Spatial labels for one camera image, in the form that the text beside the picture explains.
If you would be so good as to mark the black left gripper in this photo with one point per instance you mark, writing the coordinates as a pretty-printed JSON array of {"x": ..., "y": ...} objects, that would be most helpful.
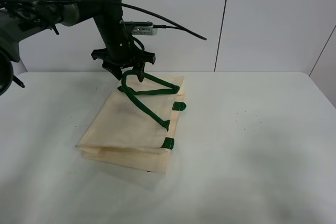
[{"x": 121, "y": 49}]

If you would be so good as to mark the white linen bag green handles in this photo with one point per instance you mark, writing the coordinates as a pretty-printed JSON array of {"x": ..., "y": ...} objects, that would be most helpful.
[{"x": 124, "y": 135}]

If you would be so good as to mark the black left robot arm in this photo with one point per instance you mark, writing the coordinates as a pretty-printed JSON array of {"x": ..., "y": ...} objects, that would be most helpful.
[{"x": 23, "y": 19}]

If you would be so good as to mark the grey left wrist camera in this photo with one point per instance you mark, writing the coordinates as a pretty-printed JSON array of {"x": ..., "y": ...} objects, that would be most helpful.
[{"x": 141, "y": 28}]

